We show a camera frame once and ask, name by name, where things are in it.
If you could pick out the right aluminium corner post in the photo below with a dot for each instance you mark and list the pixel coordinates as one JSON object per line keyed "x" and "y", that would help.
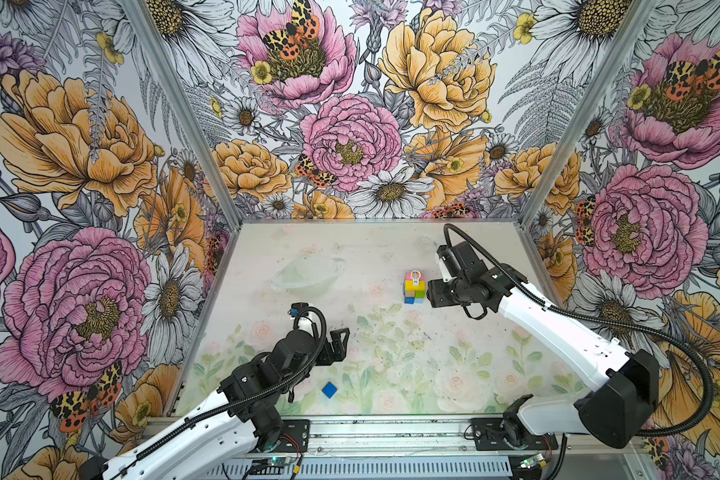
{"x": 623, "y": 44}

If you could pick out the yellow rectangular wood block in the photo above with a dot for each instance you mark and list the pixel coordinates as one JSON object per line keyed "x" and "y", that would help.
{"x": 414, "y": 285}

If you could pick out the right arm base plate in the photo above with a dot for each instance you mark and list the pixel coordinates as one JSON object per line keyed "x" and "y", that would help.
{"x": 495, "y": 434}

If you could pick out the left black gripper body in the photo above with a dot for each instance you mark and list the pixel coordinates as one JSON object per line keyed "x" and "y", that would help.
{"x": 326, "y": 357}

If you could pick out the aluminium corner post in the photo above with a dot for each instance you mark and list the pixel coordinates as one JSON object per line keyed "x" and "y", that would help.
{"x": 623, "y": 44}
{"x": 152, "y": 44}

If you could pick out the pink rectangular wood block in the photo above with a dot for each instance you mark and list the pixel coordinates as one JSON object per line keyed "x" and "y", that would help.
{"x": 408, "y": 276}

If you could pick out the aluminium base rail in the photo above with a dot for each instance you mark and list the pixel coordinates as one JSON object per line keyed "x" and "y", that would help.
{"x": 402, "y": 436}

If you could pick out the left aluminium corner post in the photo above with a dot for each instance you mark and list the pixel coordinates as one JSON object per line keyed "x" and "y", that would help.
{"x": 152, "y": 44}

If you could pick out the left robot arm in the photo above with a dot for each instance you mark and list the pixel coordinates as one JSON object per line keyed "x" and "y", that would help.
{"x": 240, "y": 416}

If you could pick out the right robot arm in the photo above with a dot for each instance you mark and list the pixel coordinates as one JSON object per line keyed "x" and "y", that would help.
{"x": 621, "y": 387}

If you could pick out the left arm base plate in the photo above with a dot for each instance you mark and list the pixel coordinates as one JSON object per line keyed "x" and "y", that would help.
{"x": 294, "y": 438}

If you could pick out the white vented cable duct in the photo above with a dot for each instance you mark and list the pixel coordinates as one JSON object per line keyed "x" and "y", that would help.
{"x": 289, "y": 467}

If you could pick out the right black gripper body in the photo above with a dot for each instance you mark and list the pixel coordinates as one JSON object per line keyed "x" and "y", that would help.
{"x": 451, "y": 293}

